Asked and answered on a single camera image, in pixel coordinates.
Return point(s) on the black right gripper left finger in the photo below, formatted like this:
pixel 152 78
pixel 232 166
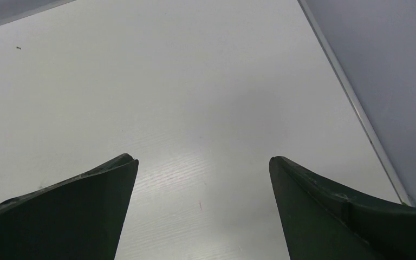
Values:
pixel 78 218

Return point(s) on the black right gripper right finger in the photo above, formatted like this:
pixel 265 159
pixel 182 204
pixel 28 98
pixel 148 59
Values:
pixel 323 219

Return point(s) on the aluminium table edge rail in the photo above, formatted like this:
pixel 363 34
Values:
pixel 347 87

